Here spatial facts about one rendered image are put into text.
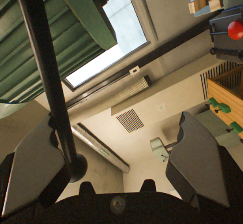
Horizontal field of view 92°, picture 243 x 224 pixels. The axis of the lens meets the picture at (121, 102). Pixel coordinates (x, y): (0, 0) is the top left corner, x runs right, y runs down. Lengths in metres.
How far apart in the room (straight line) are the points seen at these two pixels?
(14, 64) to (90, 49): 0.10
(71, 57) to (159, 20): 1.51
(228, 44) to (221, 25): 0.04
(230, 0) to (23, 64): 0.40
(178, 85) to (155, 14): 0.85
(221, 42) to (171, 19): 1.37
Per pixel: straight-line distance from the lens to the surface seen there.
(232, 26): 0.29
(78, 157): 0.17
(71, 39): 0.18
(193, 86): 1.78
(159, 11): 1.66
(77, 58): 0.21
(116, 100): 1.66
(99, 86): 1.67
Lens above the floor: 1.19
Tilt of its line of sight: 13 degrees up
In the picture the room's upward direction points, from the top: 118 degrees counter-clockwise
